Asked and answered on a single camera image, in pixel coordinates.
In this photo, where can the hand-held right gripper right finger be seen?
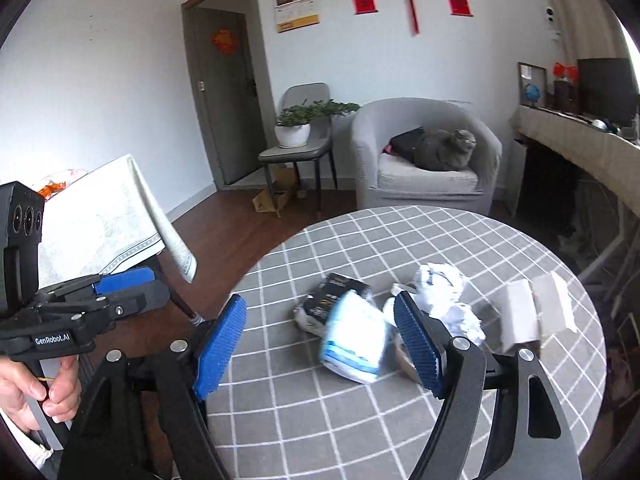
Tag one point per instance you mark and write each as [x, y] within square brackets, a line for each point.
[417, 350]

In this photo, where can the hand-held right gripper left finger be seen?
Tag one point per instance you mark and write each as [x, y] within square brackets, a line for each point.
[220, 350]

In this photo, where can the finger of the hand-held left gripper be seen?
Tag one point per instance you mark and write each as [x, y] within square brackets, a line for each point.
[125, 280]
[135, 300]

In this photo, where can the brown paper piece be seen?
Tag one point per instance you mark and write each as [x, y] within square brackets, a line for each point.
[405, 360]

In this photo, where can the white paper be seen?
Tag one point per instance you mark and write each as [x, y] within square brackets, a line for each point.
[440, 285]
[465, 322]

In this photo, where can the blue white plastic packet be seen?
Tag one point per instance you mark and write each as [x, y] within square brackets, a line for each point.
[355, 340]

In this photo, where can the black snack packet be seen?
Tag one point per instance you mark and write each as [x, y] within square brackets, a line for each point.
[325, 300]

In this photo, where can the white tissue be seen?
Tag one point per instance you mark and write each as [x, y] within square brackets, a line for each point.
[517, 315]
[552, 302]

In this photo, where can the person's left hand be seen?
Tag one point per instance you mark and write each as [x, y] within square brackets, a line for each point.
[15, 390]

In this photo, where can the dark table leg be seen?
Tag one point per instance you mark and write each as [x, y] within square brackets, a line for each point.
[182, 305]

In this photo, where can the white patterned tablecloth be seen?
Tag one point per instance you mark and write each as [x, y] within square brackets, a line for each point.
[100, 220]

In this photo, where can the orange plastic bag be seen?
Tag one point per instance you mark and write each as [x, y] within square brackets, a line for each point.
[55, 185]

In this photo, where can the grey checked tablecloth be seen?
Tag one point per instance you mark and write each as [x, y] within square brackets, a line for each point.
[325, 240]

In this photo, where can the cardboard box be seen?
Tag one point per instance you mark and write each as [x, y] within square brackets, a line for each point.
[270, 197]

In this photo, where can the grey armchair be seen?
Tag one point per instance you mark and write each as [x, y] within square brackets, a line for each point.
[465, 190]

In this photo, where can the grey door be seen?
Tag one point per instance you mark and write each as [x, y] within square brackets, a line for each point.
[230, 125]

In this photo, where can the grey cat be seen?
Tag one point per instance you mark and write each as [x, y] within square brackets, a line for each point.
[445, 152]

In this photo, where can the black bag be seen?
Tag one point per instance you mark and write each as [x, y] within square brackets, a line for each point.
[405, 145]

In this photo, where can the potted plant white pot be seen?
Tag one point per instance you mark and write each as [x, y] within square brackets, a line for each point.
[292, 135]

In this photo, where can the red diamond door decoration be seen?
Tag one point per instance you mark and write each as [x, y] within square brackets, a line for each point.
[225, 41]

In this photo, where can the grey dining chair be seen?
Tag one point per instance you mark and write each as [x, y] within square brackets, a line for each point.
[305, 92]

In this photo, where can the framed globe picture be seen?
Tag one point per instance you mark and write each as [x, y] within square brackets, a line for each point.
[532, 87]

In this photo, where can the brown box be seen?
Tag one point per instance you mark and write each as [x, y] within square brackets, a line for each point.
[566, 96]

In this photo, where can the red bow ornament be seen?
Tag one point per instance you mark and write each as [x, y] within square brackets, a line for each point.
[565, 71]

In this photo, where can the black monitor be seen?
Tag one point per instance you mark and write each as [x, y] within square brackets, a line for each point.
[607, 90]

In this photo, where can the beige curtain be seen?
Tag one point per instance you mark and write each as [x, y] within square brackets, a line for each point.
[595, 15]

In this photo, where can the wall calendar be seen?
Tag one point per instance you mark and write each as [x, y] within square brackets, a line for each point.
[296, 7]

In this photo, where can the white security camera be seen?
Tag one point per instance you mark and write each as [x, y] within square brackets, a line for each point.
[551, 16]

